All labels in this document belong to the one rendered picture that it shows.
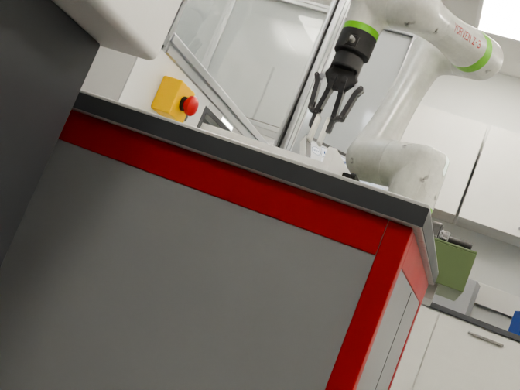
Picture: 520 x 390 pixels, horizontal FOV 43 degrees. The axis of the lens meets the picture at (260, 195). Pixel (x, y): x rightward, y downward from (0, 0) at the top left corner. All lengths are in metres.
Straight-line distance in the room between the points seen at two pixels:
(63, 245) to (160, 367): 0.21
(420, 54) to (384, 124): 0.26
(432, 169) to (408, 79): 0.34
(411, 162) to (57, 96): 1.17
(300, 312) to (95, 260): 0.28
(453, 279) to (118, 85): 0.88
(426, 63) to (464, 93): 3.46
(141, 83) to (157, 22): 0.48
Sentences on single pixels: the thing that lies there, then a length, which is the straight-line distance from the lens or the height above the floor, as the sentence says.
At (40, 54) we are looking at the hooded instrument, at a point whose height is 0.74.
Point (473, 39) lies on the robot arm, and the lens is 1.88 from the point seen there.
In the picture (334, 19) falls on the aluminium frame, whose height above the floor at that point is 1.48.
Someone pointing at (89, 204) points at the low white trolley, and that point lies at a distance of 0.92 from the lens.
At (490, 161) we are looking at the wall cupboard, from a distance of 4.98.
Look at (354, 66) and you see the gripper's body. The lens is 1.67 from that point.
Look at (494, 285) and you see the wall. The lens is 5.19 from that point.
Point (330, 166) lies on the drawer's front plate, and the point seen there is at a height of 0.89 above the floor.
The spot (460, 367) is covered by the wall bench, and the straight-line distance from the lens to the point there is 4.45.
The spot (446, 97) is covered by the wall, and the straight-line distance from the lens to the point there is 5.49.
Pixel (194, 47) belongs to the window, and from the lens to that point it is 1.46.
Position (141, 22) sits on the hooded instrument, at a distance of 0.78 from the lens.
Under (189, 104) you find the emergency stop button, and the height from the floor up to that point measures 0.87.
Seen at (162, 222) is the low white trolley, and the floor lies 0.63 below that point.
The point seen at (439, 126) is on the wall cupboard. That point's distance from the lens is 5.03.
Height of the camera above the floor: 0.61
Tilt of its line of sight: 7 degrees up
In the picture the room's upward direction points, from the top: 22 degrees clockwise
